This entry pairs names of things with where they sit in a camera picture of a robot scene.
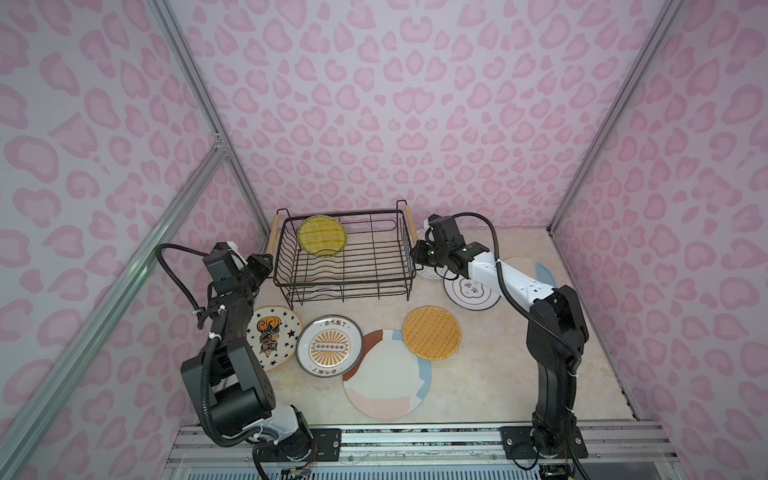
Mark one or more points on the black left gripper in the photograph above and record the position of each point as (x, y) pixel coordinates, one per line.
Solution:
(259, 265)

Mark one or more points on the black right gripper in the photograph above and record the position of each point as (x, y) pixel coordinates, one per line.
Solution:
(416, 253)

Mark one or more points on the white cloud motif plate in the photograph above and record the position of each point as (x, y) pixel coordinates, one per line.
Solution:
(470, 294)

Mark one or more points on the cream and blue plate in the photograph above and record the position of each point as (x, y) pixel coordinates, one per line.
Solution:
(532, 269)

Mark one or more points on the green woven bamboo tray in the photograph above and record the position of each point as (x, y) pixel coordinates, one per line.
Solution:
(322, 236)

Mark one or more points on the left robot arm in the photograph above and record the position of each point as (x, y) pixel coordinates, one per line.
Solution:
(231, 393)

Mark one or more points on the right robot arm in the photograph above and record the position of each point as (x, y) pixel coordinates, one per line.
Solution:
(556, 334)

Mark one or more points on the white grid pattern plate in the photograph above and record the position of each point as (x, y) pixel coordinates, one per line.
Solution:
(426, 268)

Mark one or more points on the star pattern character plate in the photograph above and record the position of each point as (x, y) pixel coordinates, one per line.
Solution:
(273, 334)

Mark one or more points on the tan woven bamboo tray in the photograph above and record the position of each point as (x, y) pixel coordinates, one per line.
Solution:
(432, 333)

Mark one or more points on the orange sunburst green-rim plate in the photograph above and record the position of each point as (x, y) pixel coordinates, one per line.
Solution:
(329, 346)

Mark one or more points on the large pastel colour-block plate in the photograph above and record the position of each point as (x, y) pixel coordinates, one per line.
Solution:
(389, 381)

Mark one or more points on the black wire dish rack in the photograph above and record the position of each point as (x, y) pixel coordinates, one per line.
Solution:
(375, 261)

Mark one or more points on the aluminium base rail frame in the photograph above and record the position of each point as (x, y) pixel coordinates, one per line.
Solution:
(605, 449)

